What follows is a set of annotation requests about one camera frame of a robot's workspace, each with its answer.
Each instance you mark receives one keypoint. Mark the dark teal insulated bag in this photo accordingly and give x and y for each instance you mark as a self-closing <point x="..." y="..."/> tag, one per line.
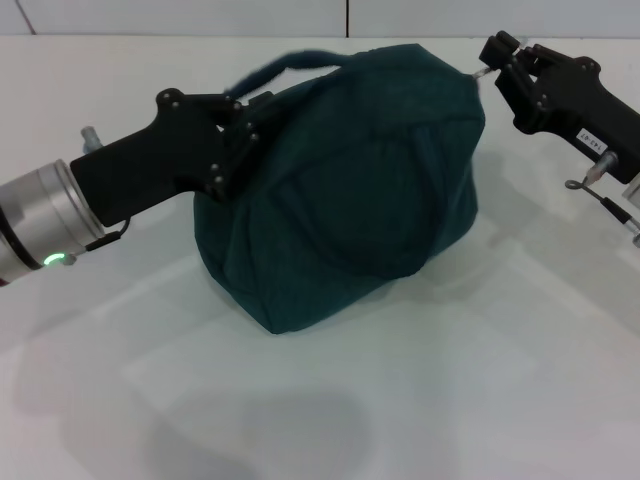
<point x="350" y="200"/>

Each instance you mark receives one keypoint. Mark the left gripper silver post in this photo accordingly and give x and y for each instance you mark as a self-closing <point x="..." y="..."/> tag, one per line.
<point x="91" y="140"/>

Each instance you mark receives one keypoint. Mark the gripper silver post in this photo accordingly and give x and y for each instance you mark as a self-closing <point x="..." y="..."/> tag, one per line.
<point x="91" y="140"/>
<point x="601" y="167"/>

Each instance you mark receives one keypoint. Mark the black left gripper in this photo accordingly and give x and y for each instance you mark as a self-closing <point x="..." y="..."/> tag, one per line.
<point x="160" y="150"/>

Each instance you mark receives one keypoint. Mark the right gripper silver post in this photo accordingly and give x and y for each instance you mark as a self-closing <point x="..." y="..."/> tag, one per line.
<point x="601" y="167"/>

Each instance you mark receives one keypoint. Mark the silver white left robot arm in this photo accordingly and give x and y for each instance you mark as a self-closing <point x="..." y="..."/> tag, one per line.
<point x="45" y="220"/>

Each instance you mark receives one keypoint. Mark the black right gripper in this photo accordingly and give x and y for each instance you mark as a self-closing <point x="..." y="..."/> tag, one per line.
<point x="585" y="105"/>

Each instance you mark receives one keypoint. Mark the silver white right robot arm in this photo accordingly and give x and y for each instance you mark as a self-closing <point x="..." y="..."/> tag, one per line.
<point x="632" y="187"/>

